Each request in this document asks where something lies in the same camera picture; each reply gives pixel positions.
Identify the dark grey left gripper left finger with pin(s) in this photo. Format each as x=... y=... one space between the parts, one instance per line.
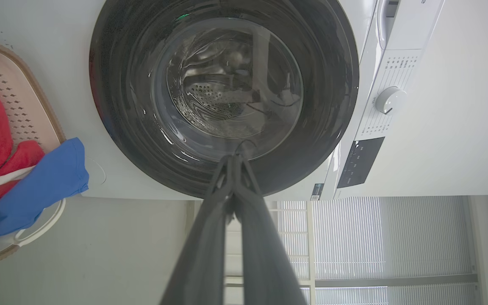
x=203 y=254

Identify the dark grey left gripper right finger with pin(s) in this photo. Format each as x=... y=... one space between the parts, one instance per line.
x=265 y=262

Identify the black round glass washer door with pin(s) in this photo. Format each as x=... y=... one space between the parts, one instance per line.
x=117 y=93

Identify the white front-load washing machine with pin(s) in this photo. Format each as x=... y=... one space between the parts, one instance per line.
x=70 y=106

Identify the blue-edged energy label sticker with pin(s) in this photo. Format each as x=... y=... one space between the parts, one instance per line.
x=316 y=191

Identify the white window blinds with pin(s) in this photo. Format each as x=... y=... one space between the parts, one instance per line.
x=354 y=237

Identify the round white filter cover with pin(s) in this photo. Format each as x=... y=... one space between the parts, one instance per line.
x=98 y=176

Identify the black washer display panel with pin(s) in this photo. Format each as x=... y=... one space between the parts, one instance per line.
x=360 y=163

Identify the steel perforated washer drum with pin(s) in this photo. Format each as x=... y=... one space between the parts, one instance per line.
x=218 y=97

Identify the blue garment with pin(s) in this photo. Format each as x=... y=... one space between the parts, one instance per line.
x=45 y=182

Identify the white round program knob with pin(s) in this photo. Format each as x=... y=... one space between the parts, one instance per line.
x=390 y=100

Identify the beige perforated laundry basket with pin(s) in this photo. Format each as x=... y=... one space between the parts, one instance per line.
x=28 y=110

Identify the white detergent drawer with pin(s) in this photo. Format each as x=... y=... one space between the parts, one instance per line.
x=386 y=21

